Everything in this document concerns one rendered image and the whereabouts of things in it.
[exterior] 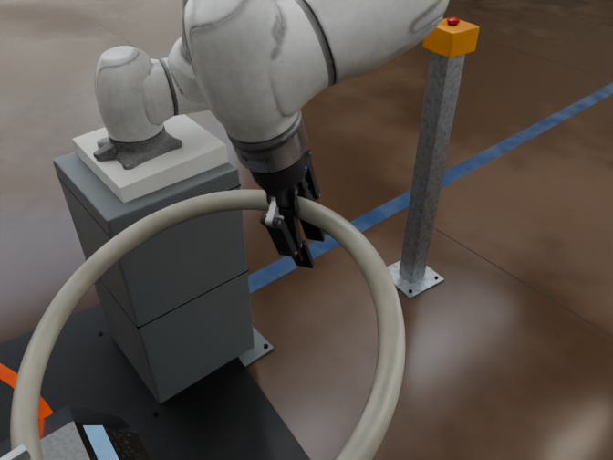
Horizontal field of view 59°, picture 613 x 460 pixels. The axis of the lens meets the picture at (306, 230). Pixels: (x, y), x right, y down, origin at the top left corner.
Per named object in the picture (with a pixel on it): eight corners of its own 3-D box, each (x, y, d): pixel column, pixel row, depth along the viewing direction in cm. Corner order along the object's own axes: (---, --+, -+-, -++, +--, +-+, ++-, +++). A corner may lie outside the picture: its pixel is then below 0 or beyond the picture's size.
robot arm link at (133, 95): (101, 121, 153) (78, 46, 139) (164, 108, 159) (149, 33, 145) (111, 149, 142) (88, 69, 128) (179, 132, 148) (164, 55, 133)
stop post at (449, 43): (443, 280, 233) (500, 25, 166) (410, 299, 225) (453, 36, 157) (412, 256, 246) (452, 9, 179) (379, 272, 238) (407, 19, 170)
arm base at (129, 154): (82, 150, 152) (77, 132, 149) (151, 122, 163) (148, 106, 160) (113, 177, 142) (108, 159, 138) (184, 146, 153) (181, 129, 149)
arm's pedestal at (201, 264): (93, 335, 209) (27, 156, 160) (204, 278, 234) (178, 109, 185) (153, 425, 179) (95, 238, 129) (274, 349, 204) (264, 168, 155)
